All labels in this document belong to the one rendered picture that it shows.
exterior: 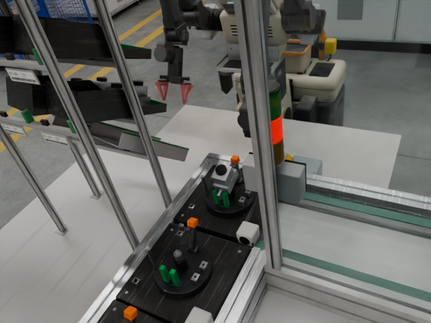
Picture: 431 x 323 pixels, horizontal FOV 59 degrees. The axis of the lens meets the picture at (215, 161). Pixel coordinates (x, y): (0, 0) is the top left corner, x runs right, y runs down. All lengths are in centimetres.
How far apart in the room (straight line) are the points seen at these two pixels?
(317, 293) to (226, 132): 80
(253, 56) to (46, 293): 90
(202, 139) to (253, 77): 94
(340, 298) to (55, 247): 85
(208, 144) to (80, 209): 52
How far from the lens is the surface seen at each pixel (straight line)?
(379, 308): 92
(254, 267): 95
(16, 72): 89
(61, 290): 120
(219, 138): 150
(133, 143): 104
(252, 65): 59
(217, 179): 99
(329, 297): 95
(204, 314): 87
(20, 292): 127
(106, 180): 94
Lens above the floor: 173
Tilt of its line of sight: 39 degrees down
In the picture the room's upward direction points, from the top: 12 degrees counter-clockwise
